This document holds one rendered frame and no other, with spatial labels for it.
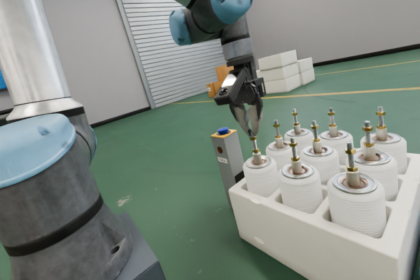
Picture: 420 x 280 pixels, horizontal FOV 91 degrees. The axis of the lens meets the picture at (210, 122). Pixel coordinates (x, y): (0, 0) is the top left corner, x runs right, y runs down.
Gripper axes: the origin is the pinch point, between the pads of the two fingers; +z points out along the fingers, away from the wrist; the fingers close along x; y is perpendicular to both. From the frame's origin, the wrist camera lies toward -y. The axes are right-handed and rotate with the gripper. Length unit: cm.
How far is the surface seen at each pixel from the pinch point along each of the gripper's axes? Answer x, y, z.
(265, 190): -2.5, -3.3, 15.8
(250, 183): 1.4, -3.8, 13.9
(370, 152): -26.0, 5.4, 7.7
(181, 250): 25.0, -16.7, 34.7
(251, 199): 0.4, -6.7, 16.9
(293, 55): 55, 275, -12
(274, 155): -2.5, 7.4, 10.5
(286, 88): 63, 247, 29
